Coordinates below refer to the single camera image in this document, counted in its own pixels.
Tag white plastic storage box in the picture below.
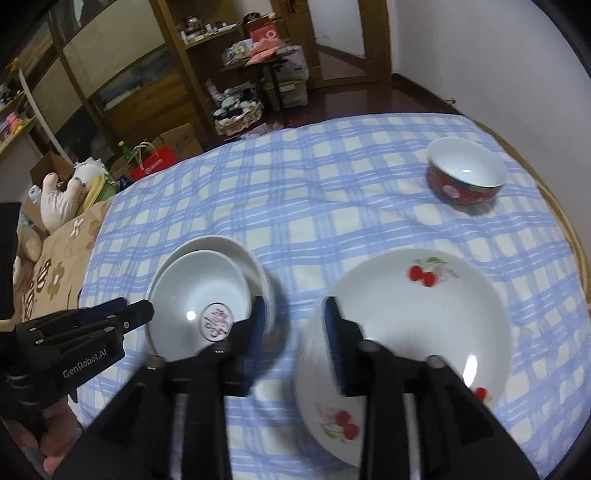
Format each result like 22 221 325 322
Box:
261 46 309 109

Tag wooden wardrobe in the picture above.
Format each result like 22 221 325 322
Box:
0 0 232 153

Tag red paper bag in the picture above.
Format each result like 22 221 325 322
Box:
129 143 178 182

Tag red box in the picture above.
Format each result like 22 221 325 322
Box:
245 17 280 42

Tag white cherry print plate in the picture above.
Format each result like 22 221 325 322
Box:
295 249 513 469

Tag white-haired plush doll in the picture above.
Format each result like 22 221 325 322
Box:
74 157 112 190

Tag pink and white plush toy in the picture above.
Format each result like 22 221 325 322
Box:
39 173 86 232

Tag blue checked cloth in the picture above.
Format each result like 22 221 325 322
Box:
76 113 591 480

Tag small folding table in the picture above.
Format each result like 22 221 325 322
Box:
219 48 301 112

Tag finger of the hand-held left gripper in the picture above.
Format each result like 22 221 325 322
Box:
80 296 130 315
16 299 155 352

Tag wooden door with glass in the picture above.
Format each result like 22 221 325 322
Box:
286 0 393 90

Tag cream plush rabbit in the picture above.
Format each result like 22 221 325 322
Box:
14 226 44 287

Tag yellow and green plush cushion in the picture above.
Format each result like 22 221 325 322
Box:
83 178 118 208

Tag small red bowl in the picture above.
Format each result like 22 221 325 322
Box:
426 137 507 206
147 250 252 363

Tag brown floral blanket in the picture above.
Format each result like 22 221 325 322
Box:
14 198 116 324

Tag wicker basket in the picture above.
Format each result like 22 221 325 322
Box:
213 104 265 136

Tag pink packets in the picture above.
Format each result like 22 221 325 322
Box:
247 39 287 63

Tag white shelf rack with figurines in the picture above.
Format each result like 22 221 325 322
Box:
0 60 51 158

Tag open cardboard box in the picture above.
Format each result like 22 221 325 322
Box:
152 122 204 158
21 152 75 217

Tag zebra striped cloth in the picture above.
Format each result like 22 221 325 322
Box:
212 90 259 116

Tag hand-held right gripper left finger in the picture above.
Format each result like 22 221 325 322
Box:
58 295 278 480

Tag person's left hand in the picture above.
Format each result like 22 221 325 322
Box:
36 392 95 472

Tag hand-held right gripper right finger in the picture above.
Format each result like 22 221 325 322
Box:
323 295 539 480

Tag large white bowl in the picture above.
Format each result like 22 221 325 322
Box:
147 235 278 365

